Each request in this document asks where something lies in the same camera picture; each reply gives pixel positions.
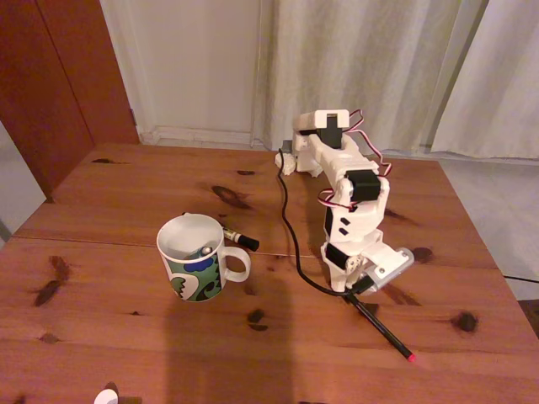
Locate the teal pen with olive grip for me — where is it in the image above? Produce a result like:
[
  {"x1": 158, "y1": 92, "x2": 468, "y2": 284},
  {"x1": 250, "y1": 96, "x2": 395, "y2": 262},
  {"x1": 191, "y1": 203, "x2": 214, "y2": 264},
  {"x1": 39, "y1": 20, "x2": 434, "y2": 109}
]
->
[{"x1": 184, "y1": 245, "x2": 214, "y2": 261}]

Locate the wide white curtain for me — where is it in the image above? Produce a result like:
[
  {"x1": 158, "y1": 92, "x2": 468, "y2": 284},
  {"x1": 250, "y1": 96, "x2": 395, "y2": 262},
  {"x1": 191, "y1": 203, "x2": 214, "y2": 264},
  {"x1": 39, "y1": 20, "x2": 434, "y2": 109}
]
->
[{"x1": 252, "y1": 0, "x2": 492, "y2": 157}]

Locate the white mug green blue pattern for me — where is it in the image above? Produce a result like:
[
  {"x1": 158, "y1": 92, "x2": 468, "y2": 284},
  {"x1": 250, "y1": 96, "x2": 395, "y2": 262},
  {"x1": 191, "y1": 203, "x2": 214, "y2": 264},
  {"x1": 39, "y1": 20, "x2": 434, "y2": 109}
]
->
[{"x1": 156, "y1": 213, "x2": 253, "y2": 303}]

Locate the black camera cable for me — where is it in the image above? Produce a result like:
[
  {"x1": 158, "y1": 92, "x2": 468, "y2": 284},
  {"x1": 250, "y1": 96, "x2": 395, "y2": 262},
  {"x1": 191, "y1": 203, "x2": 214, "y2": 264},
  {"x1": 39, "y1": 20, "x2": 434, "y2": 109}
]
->
[{"x1": 275, "y1": 146, "x2": 372, "y2": 296}]

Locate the black fineliner with red end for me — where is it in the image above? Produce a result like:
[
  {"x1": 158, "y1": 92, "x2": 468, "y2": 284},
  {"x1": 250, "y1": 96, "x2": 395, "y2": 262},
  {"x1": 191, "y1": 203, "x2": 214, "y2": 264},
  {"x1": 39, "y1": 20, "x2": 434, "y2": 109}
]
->
[{"x1": 344, "y1": 292, "x2": 417, "y2": 362}]

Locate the brown wooden cabinet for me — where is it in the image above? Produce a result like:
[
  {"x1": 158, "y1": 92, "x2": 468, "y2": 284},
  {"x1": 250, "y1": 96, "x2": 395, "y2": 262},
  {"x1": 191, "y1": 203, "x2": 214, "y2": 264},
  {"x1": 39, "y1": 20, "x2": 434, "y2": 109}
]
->
[{"x1": 0, "y1": 0, "x2": 140, "y2": 205}]

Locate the black and white marker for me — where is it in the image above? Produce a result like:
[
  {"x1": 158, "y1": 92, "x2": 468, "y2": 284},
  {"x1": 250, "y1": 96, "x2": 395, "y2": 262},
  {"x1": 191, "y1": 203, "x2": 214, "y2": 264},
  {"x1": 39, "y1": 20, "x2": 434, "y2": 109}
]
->
[{"x1": 180, "y1": 211, "x2": 260, "y2": 253}]

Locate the silver camera box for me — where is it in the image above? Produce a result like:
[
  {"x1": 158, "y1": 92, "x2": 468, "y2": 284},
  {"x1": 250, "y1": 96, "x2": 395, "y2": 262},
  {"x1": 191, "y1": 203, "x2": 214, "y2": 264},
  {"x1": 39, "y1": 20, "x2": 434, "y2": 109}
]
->
[{"x1": 360, "y1": 246, "x2": 416, "y2": 295}]

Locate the narrow white curtain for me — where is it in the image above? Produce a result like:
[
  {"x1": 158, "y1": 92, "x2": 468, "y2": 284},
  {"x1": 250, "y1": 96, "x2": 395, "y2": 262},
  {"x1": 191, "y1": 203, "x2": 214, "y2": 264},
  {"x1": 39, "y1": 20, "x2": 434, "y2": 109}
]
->
[{"x1": 429, "y1": 0, "x2": 539, "y2": 159}]

